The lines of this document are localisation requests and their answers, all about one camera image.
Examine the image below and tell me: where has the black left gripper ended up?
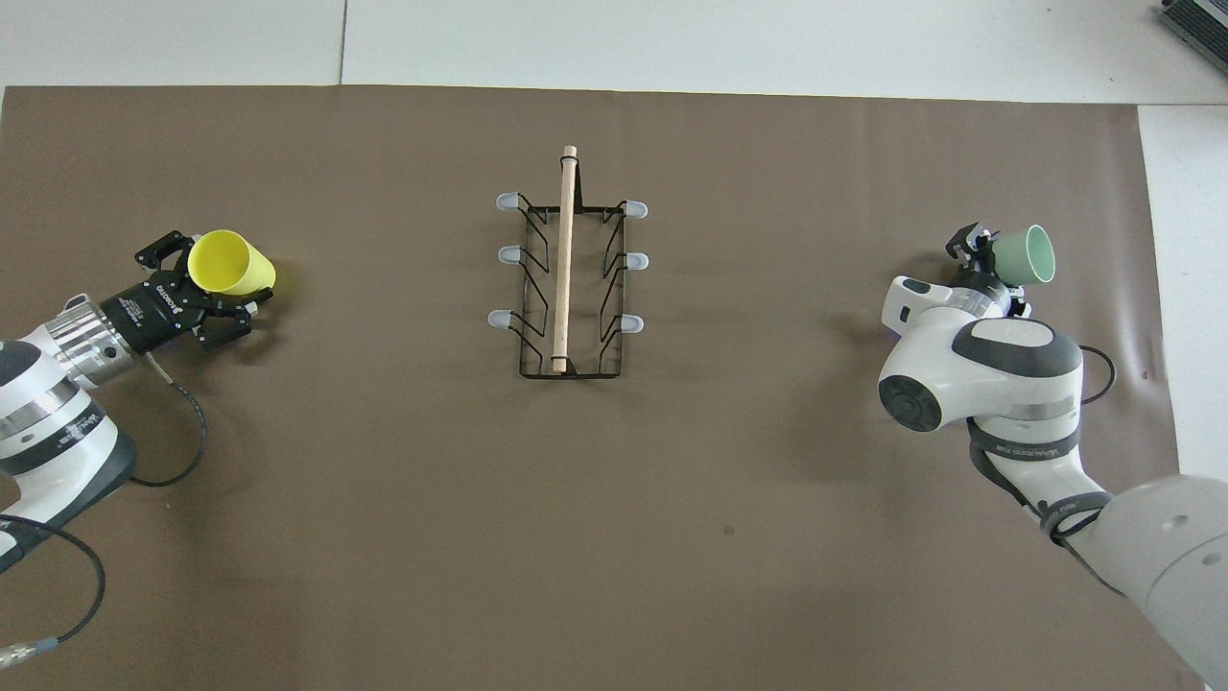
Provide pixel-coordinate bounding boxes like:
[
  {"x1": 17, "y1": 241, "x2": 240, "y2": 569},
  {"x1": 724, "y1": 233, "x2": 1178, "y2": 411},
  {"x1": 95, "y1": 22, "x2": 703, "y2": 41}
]
[{"x1": 100, "y1": 229, "x2": 275, "y2": 355}]

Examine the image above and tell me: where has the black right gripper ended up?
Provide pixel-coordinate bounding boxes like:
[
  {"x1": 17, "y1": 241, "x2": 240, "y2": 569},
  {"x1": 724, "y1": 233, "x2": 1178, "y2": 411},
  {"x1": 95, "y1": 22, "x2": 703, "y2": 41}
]
[{"x1": 944, "y1": 222, "x2": 1034, "y2": 321}]

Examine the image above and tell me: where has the pale green plastic cup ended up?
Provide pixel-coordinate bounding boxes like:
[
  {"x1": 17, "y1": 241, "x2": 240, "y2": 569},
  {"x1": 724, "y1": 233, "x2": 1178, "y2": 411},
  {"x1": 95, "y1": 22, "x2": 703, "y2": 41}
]
[{"x1": 990, "y1": 224, "x2": 1057, "y2": 286}]

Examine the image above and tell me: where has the yellow plastic cup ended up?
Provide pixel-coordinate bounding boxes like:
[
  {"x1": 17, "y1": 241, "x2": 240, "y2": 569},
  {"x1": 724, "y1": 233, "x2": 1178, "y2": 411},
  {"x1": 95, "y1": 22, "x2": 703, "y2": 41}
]
[{"x1": 186, "y1": 228, "x2": 278, "y2": 298}]

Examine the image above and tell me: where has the grey ribbed device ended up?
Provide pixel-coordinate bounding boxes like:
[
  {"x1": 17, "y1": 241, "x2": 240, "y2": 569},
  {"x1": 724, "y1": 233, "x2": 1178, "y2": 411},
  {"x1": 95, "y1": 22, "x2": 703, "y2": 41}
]
[{"x1": 1155, "y1": 0, "x2": 1228, "y2": 51}]

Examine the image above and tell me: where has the brown paper mat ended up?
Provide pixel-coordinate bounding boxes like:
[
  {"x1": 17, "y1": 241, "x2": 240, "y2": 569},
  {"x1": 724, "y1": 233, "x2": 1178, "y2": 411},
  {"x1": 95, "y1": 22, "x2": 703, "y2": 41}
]
[{"x1": 0, "y1": 84, "x2": 1208, "y2": 691}]

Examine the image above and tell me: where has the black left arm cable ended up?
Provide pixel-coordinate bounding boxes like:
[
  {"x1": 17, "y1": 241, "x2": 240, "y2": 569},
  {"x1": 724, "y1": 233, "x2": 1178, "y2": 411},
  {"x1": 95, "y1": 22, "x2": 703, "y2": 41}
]
[{"x1": 0, "y1": 353, "x2": 209, "y2": 670}]

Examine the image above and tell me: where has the black wire cup rack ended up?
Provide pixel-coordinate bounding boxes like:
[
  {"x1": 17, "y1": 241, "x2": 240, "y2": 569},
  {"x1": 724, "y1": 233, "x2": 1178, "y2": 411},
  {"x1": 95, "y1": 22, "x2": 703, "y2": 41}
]
[{"x1": 487, "y1": 145, "x2": 649, "y2": 380}]

